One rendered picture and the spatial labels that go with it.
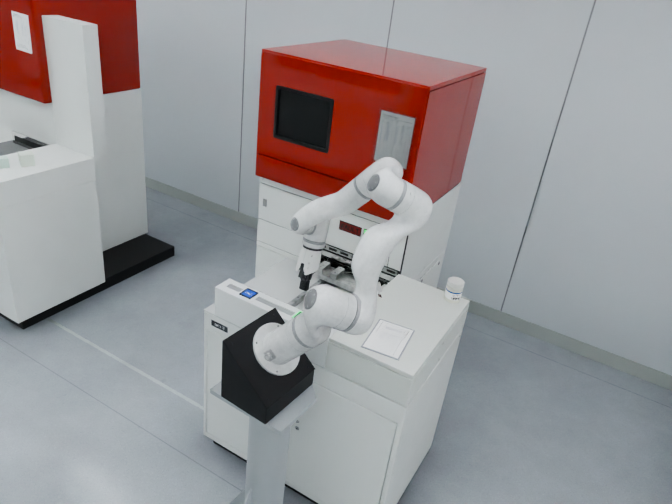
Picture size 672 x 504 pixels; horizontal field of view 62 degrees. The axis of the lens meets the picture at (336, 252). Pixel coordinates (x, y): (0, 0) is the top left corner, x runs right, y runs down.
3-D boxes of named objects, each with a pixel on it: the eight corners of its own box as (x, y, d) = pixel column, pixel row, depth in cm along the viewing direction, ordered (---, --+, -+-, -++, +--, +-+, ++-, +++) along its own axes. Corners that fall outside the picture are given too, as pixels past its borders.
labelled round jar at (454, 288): (446, 293, 248) (451, 274, 243) (462, 298, 245) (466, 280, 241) (441, 299, 242) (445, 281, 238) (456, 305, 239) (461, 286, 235)
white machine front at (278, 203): (259, 242, 300) (263, 172, 281) (396, 297, 267) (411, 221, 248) (255, 244, 297) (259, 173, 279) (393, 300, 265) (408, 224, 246)
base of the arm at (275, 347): (275, 386, 190) (307, 369, 177) (242, 340, 190) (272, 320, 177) (307, 357, 204) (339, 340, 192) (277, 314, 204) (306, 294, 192)
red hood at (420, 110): (332, 144, 334) (344, 38, 306) (461, 181, 301) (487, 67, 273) (253, 175, 275) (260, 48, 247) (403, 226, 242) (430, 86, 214)
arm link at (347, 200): (346, 197, 178) (291, 240, 198) (379, 198, 189) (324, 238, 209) (336, 173, 180) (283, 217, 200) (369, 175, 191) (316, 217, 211)
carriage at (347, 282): (322, 270, 276) (322, 265, 274) (388, 296, 261) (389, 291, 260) (313, 276, 269) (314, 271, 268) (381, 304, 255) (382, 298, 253)
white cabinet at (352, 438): (276, 379, 328) (286, 257, 290) (428, 457, 290) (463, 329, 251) (200, 448, 278) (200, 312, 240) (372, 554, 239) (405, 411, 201)
